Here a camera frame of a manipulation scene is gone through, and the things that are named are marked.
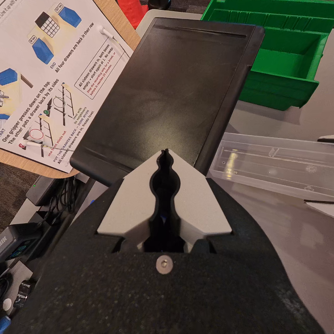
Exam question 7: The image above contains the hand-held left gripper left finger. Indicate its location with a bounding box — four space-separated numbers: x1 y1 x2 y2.
97 149 167 252

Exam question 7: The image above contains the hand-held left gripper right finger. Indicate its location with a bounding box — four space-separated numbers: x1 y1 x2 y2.
167 149 233 253

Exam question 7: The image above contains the clear plastic drawer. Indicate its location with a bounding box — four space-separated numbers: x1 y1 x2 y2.
209 133 334 201

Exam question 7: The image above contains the green plastic bin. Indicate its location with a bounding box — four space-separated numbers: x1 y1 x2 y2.
200 0 334 111

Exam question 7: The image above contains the black drawer cabinet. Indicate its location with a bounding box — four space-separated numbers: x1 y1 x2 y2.
70 17 265 187

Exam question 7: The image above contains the black power adapter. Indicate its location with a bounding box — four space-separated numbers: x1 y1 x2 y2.
26 175 63 206

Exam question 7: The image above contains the black device with screen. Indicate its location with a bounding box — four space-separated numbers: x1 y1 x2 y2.
0 224 42 261

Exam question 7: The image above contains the white sheet clip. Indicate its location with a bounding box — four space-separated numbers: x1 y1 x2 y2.
18 140 43 150
98 25 115 39

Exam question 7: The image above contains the small black packet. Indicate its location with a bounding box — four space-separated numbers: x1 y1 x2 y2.
14 279 35 309

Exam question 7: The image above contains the printed instruction sheet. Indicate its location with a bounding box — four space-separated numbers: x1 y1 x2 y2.
0 0 131 174

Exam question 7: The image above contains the red plastic object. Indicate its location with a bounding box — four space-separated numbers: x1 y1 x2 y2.
121 0 149 30

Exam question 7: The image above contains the bundle of black cables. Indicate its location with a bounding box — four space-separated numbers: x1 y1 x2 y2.
37 177 79 227

